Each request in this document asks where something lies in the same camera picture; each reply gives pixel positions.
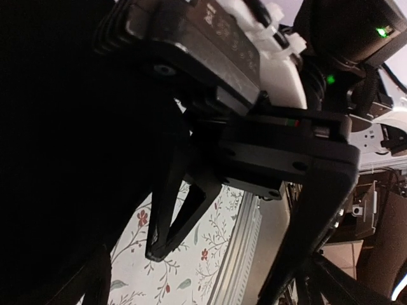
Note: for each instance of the black garment with logo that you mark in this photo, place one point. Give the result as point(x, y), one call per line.
point(78, 136)

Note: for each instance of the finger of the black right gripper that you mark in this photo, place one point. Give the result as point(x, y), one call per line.
point(184, 187)
point(325, 188)

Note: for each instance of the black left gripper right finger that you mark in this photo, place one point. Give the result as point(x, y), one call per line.
point(320, 280)

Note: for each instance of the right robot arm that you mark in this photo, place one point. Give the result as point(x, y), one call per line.
point(347, 41)

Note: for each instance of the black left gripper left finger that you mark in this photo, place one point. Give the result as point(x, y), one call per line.
point(97, 286)

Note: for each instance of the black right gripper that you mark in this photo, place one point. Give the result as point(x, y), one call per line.
point(250, 102)

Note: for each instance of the floral patterned table cover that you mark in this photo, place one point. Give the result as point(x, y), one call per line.
point(188, 274)

